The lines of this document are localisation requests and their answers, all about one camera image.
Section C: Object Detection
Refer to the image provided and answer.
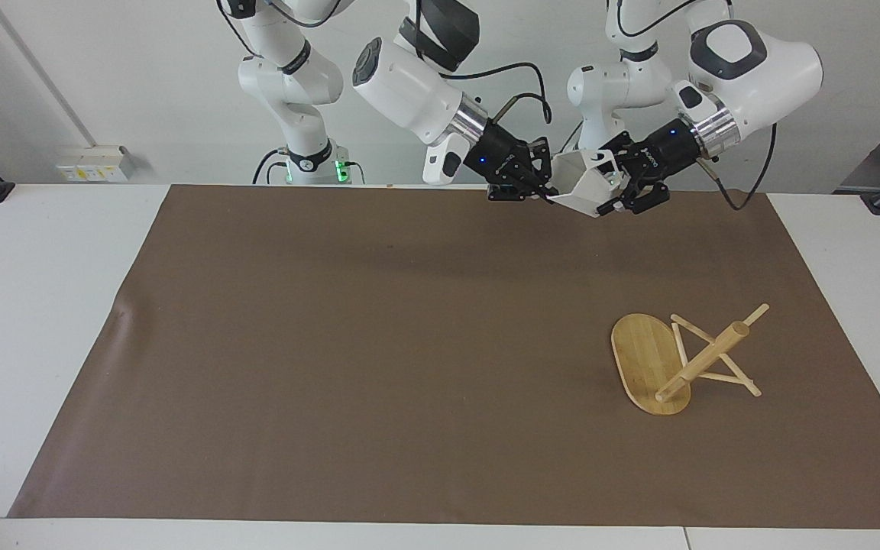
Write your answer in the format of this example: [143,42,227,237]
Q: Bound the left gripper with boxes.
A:
[597,118,709,215]

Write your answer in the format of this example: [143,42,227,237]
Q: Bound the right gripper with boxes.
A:
[473,118,561,204]

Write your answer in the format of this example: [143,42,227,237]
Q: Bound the white angular cup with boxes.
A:
[546,149,626,218]

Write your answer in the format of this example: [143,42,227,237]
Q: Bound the wooden cup rack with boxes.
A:
[610,303,771,417]

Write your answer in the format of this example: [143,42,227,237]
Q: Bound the black cable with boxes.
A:
[703,121,778,212]
[440,61,555,128]
[606,0,716,39]
[252,148,290,186]
[215,0,257,59]

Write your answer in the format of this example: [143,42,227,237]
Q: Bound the white wall socket strip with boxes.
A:
[56,144,136,183]

